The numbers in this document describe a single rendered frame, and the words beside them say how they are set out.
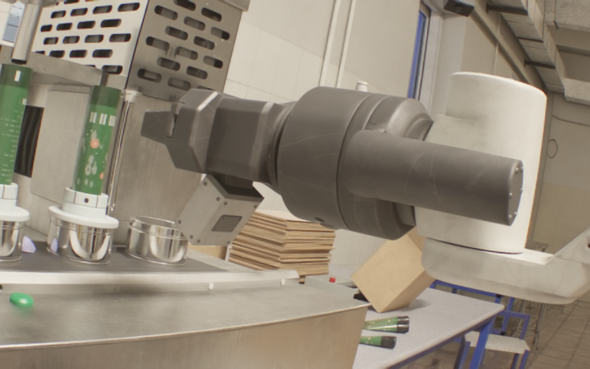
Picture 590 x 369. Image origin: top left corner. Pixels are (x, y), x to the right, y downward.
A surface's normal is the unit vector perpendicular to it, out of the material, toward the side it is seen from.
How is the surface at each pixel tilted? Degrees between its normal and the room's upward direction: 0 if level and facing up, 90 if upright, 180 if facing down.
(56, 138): 90
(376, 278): 90
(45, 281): 45
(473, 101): 93
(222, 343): 90
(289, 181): 117
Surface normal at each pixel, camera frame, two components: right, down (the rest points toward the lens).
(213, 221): 0.62, 0.65
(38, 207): -0.53, -0.08
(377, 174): -0.56, 0.26
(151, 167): 0.83, 0.18
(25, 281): 0.72, -0.57
